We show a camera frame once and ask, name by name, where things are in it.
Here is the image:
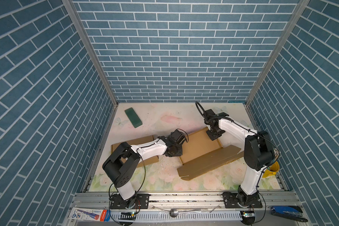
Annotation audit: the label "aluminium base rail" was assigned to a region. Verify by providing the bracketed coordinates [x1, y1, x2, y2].
[64, 190, 308, 226]

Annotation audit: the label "green sponge block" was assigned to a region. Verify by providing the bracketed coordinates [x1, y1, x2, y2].
[124, 107, 143, 128]

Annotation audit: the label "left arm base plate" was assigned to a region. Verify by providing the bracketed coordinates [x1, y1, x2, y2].
[110, 193, 150, 210]

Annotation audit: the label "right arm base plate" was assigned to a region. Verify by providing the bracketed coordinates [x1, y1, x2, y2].
[222, 192, 263, 209]

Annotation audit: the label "white printed package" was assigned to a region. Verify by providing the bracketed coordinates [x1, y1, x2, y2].
[68, 208, 111, 222]

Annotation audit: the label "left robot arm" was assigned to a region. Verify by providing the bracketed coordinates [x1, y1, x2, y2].
[102, 129, 189, 209]

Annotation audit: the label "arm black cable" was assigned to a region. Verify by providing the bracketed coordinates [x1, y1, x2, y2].
[107, 128, 189, 225]
[194, 101, 282, 225]

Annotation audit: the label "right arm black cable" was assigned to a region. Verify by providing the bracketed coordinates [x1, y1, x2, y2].
[194, 101, 282, 225]

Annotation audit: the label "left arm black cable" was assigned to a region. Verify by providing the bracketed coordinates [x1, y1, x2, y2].
[107, 128, 189, 225]

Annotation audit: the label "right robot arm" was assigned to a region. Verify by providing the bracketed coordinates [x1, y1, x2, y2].
[202, 109, 278, 208]

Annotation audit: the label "white slotted cable duct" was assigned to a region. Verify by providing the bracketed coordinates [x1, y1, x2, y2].
[111, 211, 243, 223]

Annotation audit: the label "yellow pencil cup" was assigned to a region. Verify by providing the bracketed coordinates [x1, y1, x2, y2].
[262, 148, 280, 178]

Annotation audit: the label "metal spoon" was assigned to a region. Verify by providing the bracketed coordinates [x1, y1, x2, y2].
[152, 208, 221, 218]

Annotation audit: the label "blue black pliers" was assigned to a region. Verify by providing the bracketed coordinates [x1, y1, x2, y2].
[271, 206, 308, 222]

